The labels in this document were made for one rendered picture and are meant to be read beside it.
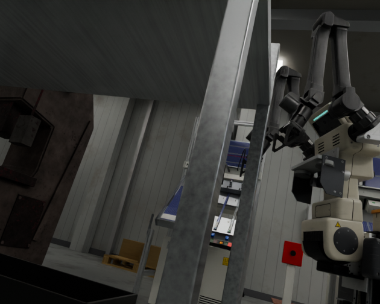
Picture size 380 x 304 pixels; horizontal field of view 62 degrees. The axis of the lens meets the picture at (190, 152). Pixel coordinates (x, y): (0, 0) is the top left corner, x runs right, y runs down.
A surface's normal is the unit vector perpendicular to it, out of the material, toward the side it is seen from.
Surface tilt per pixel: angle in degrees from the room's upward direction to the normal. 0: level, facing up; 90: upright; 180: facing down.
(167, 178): 90
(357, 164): 90
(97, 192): 90
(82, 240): 90
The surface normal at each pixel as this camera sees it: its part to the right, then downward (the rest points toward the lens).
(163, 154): -0.23, -0.33
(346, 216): 0.14, -0.26
